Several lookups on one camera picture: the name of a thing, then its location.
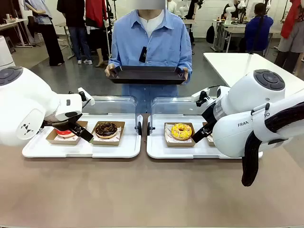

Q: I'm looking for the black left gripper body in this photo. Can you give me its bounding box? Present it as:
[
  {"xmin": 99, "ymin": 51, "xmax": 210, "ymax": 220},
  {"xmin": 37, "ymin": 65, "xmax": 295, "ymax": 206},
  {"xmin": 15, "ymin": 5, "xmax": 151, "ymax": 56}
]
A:
[{"xmin": 42, "ymin": 115, "xmax": 82, "ymax": 130}]

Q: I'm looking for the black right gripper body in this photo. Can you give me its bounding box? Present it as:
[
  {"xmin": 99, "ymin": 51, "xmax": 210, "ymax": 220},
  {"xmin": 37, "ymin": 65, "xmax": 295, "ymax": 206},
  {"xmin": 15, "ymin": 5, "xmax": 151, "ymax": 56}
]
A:
[{"xmin": 201, "ymin": 101, "xmax": 218, "ymax": 125}]

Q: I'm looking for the red glazed donut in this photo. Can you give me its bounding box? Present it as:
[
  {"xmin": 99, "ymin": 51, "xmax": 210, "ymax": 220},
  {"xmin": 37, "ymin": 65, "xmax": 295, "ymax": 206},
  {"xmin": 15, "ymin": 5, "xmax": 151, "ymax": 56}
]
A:
[{"xmin": 55, "ymin": 128, "xmax": 75, "ymax": 139}]

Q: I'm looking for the cardboard box of red donut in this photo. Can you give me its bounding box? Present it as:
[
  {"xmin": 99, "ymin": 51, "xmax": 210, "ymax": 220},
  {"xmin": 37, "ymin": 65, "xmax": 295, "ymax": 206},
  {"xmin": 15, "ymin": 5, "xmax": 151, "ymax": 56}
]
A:
[{"xmin": 46, "ymin": 120, "xmax": 88, "ymax": 145}]

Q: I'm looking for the yellow sprinkle donut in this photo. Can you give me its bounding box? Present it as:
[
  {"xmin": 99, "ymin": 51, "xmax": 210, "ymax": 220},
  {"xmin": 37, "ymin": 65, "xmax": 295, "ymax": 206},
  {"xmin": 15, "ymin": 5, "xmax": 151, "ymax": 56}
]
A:
[{"xmin": 171, "ymin": 123, "xmax": 192, "ymax": 141}]

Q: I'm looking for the cardboard box of yellow donut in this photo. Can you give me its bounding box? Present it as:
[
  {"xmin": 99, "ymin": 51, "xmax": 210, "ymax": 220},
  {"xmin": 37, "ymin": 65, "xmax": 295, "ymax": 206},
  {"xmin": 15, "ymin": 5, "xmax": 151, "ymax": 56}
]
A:
[{"xmin": 164, "ymin": 122, "xmax": 197, "ymax": 147}]

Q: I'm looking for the dark brown serving tray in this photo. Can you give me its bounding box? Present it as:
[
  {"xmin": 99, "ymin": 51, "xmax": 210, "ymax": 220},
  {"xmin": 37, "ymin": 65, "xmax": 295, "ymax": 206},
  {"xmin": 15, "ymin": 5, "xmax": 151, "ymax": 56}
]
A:
[{"xmin": 105, "ymin": 66, "xmax": 190, "ymax": 85}]

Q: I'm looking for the person's right forearm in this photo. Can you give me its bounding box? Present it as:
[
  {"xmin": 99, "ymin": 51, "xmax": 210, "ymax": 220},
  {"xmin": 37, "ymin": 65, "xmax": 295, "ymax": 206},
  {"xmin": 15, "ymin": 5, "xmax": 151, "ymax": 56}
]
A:
[{"xmin": 108, "ymin": 57, "xmax": 120, "ymax": 69}]

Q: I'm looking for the person's left forearm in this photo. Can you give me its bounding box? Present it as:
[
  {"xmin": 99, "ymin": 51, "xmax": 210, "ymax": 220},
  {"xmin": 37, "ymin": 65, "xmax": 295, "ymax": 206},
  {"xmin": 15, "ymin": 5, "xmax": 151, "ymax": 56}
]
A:
[{"xmin": 184, "ymin": 59, "xmax": 193, "ymax": 84}]

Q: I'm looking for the cardboard box of chocolate donut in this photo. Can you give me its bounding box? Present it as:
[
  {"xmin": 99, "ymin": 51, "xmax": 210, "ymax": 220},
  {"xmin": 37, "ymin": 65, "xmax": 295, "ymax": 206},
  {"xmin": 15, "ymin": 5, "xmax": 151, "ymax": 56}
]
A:
[{"xmin": 88, "ymin": 121, "xmax": 126, "ymax": 146}]

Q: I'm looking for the chocolate sprinkle donut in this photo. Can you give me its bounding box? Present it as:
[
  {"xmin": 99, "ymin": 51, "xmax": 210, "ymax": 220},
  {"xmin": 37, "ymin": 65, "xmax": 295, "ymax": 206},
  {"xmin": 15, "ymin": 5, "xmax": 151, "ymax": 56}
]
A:
[{"xmin": 95, "ymin": 122, "xmax": 118, "ymax": 139}]

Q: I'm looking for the person in black shirt, jeans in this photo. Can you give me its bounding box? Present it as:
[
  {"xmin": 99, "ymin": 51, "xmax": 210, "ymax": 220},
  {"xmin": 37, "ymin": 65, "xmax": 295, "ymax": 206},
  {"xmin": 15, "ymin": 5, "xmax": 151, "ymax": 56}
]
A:
[{"xmin": 57, "ymin": 0, "xmax": 93, "ymax": 65}]

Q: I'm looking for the person in blue shirt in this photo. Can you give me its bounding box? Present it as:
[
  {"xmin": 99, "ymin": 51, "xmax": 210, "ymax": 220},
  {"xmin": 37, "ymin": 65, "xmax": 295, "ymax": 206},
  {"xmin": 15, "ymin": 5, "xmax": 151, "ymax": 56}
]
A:
[{"xmin": 108, "ymin": 0, "xmax": 193, "ymax": 114}]

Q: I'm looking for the person in dark blue jacket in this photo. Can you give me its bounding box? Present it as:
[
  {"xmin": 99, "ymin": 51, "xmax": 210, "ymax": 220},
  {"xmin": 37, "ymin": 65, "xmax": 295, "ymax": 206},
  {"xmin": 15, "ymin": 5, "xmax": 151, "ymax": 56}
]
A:
[{"xmin": 244, "ymin": 2, "xmax": 274, "ymax": 57}]

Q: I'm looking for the person's left hand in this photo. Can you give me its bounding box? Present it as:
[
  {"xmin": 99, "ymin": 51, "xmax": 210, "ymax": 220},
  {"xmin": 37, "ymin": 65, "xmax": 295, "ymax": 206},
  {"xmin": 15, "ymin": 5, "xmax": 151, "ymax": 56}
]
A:
[{"xmin": 181, "ymin": 67, "xmax": 190, "ymax": 83}]

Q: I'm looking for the person's right hand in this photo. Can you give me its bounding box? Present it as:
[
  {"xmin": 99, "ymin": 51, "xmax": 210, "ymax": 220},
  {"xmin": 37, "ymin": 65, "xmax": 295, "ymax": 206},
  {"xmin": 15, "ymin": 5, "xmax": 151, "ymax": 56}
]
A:
[{"xmin": 104, "ymin": 64, "xmax": 122, "ymax": 78}]

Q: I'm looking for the white display tray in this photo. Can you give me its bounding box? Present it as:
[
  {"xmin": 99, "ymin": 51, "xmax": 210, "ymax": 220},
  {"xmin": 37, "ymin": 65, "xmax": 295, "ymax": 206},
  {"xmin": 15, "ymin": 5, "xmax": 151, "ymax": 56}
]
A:
[
  {"xmin": 21, "ymin": 113, "xmax": 143, "ymax": 159},
  {"xmin": 146, "ymin": 113, "xmax": 264, "ymax": 159}
]

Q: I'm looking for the clear plastic display lid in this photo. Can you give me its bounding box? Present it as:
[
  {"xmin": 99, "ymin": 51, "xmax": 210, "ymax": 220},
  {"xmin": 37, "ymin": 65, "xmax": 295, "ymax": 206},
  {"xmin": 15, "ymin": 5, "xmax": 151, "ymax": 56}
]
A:
[
  {"xmin": 82, "ymin": 95, "xmax": 140, "ymax": 136},
  {"xmin": 150, "ymin": 95, "xmax": 217, "ymax": 136}
]

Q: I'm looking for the white side table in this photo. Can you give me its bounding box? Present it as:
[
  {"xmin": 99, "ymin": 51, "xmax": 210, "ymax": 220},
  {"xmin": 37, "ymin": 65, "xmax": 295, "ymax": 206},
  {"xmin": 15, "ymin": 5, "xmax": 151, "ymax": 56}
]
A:
[{"xmin": 203, "ymin": 52, "xmax": 304, "ymax": 88}]

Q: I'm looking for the black backpack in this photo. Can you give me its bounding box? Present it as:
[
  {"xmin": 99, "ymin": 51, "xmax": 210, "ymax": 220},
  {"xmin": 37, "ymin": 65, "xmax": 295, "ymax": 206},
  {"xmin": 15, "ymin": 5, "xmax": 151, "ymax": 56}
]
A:
[{"xmin": 206, "ymin": 25, "xmax": 216, "ymax": 45}]

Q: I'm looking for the white background work table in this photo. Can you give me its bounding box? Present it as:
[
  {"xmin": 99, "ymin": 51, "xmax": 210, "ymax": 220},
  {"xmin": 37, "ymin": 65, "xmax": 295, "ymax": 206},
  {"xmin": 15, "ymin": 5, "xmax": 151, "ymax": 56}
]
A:
[{"xmin": 212, "ymin": 19, "xmax": 247, "ymax": 53}]

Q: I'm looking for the white air purifier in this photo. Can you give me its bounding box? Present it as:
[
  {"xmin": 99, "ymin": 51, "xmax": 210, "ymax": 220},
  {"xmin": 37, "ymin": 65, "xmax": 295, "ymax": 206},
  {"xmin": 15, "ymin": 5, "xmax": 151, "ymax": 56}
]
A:
[{"xmin": 0, "ymin": 35, "xmax": 16, "ymax": 70}]

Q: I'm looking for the black clip-on microphone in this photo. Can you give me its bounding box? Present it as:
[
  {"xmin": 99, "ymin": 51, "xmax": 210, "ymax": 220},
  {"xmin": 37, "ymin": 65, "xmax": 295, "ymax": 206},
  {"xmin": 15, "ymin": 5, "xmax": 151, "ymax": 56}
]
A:
[{"xmin": 139, "ymin": 46, "xmax": 148, "ymax": 64}]

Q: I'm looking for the figure with red scarf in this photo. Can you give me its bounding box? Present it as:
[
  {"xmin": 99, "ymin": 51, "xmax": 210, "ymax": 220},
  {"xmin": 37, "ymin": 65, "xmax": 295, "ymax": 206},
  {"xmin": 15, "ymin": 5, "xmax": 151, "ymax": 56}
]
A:
[{"xmin": 274, "ymin": 0, "xmax": 304, "ymax": 74}]

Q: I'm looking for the white desk with small items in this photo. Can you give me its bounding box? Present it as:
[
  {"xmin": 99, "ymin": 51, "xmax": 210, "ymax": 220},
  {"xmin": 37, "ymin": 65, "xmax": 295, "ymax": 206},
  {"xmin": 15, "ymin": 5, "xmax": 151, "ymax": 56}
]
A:
[{"xmin": 0, "ymin": 18, "xmax": 33, "ymax": 48}]

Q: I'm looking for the figure in red black top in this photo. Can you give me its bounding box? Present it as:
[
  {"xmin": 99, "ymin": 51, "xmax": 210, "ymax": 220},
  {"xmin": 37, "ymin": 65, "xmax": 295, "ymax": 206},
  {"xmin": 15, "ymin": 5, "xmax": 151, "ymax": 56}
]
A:
[{"xmin": 85, "ymin": 0, "xmax": 112, "ymax": 68}]

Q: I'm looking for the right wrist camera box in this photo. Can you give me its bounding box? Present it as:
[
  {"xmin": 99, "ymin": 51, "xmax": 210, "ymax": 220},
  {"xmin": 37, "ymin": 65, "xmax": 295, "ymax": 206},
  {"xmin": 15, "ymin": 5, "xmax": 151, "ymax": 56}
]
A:
[{"xmin": 191, "ymin": 87, "xmax": 211, "ymax": 107}]

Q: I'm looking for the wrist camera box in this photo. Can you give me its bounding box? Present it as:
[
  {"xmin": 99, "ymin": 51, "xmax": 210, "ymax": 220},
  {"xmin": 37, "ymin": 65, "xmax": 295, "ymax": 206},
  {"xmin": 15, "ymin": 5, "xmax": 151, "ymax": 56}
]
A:
[
  {"xmin": 77, "ymin": 87, "xmax": 95, "ymax": 106},
  {"xmin": 191, "ymin": 87, "xmax": 211, "ymax": 107}
]

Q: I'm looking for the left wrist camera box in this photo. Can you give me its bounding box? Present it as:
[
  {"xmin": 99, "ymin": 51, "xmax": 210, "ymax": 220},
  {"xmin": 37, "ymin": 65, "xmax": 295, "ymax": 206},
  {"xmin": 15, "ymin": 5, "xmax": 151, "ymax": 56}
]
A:
[{"xmin": 77, "ymin": 87, "xmax": 95, "ymax": 106}]

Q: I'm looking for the black cable sleeve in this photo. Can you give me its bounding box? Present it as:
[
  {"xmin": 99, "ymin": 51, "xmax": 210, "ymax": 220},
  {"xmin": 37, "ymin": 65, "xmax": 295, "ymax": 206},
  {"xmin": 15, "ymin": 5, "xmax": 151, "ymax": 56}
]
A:
[{"xmin": 241, "ymin": 102, "xmax": 304, "ymax": 187}]

